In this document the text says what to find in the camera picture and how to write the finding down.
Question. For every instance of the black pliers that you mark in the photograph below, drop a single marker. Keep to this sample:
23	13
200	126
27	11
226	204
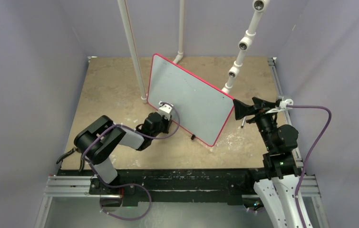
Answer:
69	153

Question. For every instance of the black white marker pen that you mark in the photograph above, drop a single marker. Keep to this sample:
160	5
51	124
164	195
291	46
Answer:
243	122

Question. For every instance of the pink-framed whiteboard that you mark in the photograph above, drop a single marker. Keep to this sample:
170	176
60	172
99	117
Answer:
202	109

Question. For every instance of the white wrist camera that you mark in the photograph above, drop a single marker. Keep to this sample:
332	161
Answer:
165	110
284	105

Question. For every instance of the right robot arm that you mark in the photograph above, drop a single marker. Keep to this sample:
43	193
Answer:
277	183

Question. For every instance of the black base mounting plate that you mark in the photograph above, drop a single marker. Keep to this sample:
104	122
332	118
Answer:
231	186

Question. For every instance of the aluminium frame rail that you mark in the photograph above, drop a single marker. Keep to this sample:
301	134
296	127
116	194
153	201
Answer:
79	186

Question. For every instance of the white PVC pole left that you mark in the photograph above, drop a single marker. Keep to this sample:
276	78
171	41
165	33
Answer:
124	12

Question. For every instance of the white PVC pole with fittings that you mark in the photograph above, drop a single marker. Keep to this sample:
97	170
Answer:
259	6

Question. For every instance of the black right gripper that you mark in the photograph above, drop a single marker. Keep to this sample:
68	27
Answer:
259	108

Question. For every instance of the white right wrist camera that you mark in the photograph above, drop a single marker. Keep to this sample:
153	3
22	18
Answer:
284	105

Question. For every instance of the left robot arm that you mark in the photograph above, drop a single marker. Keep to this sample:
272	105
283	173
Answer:
98	140

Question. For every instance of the white PVC pole middle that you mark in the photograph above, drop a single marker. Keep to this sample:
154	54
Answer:
180	52

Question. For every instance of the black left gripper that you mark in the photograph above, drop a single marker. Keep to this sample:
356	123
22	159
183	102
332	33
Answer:
167	122

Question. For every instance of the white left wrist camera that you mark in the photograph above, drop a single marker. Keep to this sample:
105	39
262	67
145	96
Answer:
165	110

